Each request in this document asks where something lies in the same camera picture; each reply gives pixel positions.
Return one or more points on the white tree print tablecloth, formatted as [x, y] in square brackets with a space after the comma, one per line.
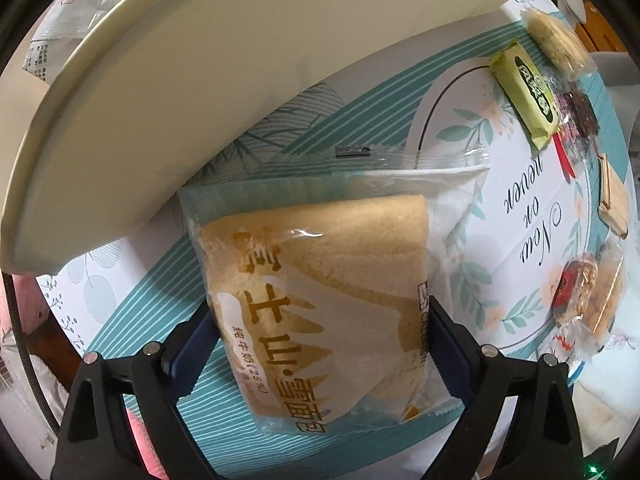
[100, 280]

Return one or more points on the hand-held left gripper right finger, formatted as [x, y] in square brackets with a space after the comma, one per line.
[452, 355]

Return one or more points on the small dark candy packet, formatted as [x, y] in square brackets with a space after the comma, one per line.
[577, 115]

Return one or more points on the silver white snack packet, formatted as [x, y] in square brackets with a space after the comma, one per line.
[65, 25]

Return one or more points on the beige wafer bar packet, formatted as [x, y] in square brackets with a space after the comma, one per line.
[614, 200]

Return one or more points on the clear bag of tan cookies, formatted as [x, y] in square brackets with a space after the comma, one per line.
[555, 42]

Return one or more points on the white plastic storage box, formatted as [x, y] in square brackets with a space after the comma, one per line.
[150, 125]

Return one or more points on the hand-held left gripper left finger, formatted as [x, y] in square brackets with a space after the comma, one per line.
[187, 350]

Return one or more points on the green snack packet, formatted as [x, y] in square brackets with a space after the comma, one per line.
[525, 95]

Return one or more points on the clear nut bar packet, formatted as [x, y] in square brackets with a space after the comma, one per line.
[607, 300]
[575, 290]

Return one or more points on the large clear bread bag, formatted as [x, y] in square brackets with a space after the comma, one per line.
[320, 280]

